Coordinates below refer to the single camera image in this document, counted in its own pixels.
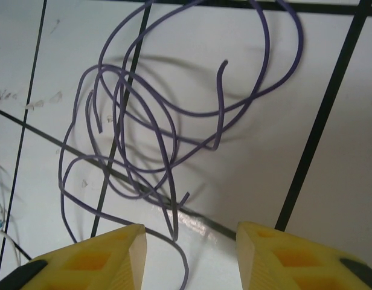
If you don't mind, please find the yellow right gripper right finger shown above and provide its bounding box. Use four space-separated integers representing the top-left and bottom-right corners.
236 222 372 290

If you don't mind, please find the white thin cable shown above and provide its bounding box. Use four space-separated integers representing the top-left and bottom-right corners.
0 156 22 266

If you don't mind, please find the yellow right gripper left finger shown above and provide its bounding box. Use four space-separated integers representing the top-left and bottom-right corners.
13 223 147 290

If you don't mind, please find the purple thin cable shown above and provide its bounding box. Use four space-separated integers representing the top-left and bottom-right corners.
58 0 304 290
97 0 229 152

